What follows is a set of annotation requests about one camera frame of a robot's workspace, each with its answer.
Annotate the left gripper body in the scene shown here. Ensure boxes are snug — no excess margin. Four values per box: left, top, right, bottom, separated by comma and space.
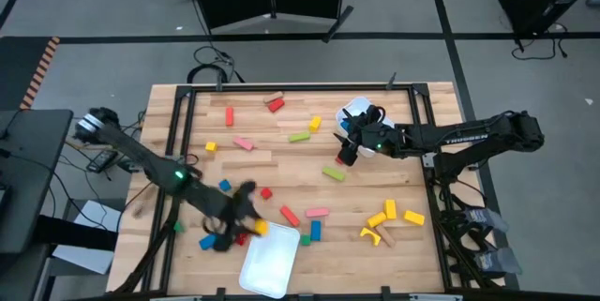
189, 179, 257, 236

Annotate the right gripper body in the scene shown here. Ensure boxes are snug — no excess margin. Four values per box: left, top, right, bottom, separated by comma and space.
352, 106, 393, 157

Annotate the red long block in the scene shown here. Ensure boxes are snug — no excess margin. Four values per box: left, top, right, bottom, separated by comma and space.
279, 204, 302, 228

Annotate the small white plastic bin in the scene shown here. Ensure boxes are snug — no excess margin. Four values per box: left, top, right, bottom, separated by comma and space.
335, 96, 396, 159

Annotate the large white plastic bin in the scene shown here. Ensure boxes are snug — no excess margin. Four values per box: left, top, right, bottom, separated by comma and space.
238, 220, 302, 300

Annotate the yellow cylinder block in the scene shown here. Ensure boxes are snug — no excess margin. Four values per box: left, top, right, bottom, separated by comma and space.
366, 211, 388, 229

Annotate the yellow arch block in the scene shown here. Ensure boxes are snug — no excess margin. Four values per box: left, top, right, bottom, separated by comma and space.
359, 227, 383, 248

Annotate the white paper sheet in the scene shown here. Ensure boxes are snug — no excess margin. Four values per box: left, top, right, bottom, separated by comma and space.
51, 200, 127, 276

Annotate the grey weight bag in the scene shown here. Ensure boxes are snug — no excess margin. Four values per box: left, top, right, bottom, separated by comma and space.
472, 247, 523, 277
463, 206, 510, 234

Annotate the black desk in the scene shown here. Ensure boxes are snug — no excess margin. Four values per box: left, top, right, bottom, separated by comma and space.
0, 109, 75, 255

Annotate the black striped-edge floor mat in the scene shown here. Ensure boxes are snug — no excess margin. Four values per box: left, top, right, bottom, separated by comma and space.
0, 36, 61, 111

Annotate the black aluminium table frame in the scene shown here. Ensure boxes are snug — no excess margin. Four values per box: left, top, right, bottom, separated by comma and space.
112, 82, 505, 301

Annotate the black coiled floor cable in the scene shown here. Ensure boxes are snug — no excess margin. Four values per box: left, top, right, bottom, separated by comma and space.
186, 45, 246, 85

